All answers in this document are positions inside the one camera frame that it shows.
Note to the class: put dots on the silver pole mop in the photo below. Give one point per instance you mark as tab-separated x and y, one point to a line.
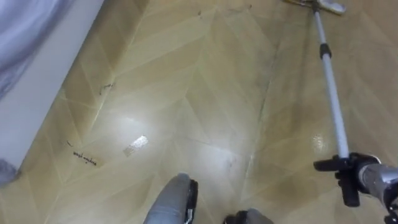
333	93

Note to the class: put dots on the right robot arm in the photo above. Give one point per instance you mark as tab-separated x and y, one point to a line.
377	180

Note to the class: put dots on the robot legs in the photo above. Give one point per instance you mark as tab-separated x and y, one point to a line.
172	202

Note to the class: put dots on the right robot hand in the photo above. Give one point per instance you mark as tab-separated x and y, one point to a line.
348	174

